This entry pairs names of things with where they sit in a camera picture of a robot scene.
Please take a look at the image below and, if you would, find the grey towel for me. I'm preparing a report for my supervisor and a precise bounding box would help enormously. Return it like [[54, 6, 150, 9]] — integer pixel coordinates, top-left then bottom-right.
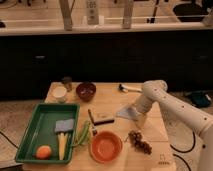
[[116, 105, 138, 121]]

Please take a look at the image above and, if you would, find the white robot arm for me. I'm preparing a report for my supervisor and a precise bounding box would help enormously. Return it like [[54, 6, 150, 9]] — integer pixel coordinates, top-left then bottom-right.
[[134, 80, 213, 171]]

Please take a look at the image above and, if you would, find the orange red bowl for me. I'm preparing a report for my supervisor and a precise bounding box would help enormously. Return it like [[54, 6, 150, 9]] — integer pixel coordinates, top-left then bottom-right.
[[89, 131, 123, 163]]

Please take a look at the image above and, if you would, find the dark maroon bowl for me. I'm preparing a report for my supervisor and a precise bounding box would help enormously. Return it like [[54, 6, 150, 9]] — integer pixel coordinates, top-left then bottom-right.
[[76, 82, 96, 102]]

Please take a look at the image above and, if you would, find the bunch of dark grapes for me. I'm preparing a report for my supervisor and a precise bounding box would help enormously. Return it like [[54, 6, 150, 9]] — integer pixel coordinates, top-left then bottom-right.
[[128, 130, 152, 154]]

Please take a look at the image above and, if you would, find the dark rectangular block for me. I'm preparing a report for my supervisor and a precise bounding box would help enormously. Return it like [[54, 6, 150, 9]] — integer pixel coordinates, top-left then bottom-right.
[[94, 114, 115, 126]]

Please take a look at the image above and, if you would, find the small paint brush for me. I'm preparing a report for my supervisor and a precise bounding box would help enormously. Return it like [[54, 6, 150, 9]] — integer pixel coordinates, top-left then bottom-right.
[[88, 109, 97, 136]]

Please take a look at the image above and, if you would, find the green pea pod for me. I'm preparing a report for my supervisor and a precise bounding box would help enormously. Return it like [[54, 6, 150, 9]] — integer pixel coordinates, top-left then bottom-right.
[[73, 121, 90, 147]]

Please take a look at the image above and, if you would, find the yellow corn cob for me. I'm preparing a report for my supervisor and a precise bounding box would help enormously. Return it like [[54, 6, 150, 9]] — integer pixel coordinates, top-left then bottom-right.
[[58, 133, 68, 160]]

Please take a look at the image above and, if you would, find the white cup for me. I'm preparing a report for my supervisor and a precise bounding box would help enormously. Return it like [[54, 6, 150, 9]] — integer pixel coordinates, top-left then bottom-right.
[[52, 86, 67, 103]]

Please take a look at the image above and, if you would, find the green plastic tray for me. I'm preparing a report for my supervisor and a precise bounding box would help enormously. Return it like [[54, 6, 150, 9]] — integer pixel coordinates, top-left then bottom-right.
[[15, 103, 79, 164]]

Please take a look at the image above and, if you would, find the orange fruit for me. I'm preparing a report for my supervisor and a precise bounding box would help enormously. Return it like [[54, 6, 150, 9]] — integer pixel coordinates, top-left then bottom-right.
[[35, 145, 52, 160]]

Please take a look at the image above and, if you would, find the black cable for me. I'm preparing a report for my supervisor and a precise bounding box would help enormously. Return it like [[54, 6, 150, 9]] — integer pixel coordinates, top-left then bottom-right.
[[169, 129, 198, 171]]

